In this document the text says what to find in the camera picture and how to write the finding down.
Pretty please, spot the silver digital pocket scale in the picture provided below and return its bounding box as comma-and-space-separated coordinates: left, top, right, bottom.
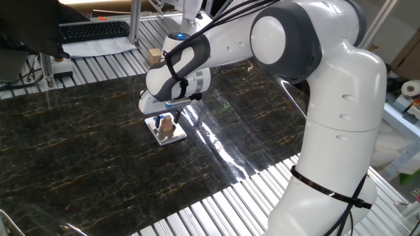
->
144, 113, 188, 147

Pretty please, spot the black marble pattern mat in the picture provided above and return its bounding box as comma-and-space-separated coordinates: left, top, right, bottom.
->
0, 54, 339, 236

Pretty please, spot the black computer keyboard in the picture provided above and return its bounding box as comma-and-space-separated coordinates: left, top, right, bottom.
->
58, 20, 131, 45

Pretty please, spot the aluminium frame post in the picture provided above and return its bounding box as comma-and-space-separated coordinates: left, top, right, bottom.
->
128, 0, 143, 49
38, 52, 57, 90
359, 0, 394, 50

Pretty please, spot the dark grey box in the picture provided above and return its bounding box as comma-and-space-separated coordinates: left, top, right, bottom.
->
0, 48, 31, 83

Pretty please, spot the small stepped wooden block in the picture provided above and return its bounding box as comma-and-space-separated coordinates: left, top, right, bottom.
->
159, 114, 175, 135

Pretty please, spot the white emergency stop box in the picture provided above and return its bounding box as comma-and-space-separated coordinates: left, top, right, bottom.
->
52, 57, 74, 79

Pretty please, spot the green plastic piece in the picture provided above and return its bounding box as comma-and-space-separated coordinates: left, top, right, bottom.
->
398, 170, 420, 186

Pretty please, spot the white paper roll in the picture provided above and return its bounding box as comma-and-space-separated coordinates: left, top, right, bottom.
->
400, 79, 420, 98

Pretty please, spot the black monitor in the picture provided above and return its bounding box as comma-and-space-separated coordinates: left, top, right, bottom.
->
0, 0, 93, 60

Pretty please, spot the silver flange mounting plate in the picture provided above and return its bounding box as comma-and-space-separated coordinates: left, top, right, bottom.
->
165, 97, 194, 110

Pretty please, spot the light wooden cube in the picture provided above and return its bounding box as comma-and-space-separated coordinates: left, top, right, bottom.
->
147, 48, 164, 66

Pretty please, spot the white plastic bag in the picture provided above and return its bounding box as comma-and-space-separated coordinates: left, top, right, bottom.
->
370, 123, 420, 174

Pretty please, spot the brown cardboard sheet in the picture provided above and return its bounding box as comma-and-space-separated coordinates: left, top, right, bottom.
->
390, 29, 420, 81

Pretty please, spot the grey blue block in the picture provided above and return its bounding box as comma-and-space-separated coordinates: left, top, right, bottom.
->
392, 94, 411, 112

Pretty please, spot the black cable strap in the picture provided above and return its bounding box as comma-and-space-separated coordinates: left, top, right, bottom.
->
290, 166, 373, 210

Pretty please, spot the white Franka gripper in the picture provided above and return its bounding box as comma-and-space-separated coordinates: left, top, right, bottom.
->
138, 88, 203, 129

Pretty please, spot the white paper sheet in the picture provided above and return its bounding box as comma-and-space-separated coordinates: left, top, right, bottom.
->
62, 35, 137, 59

